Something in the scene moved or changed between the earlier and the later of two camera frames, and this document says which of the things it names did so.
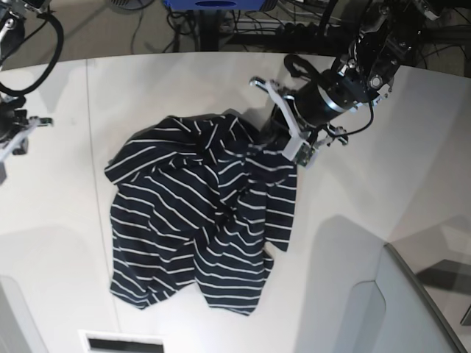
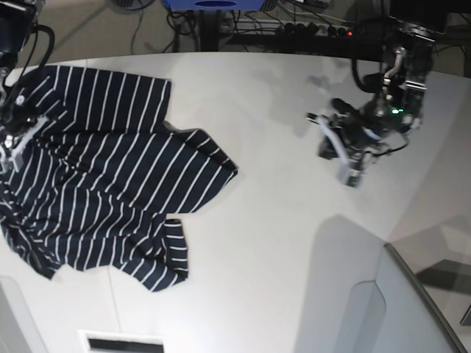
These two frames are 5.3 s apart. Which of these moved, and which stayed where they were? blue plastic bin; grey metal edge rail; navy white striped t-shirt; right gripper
Moved: right gripper; navy white striped t-shirt
Stayed: grey metal edge rail; blue plastic bin
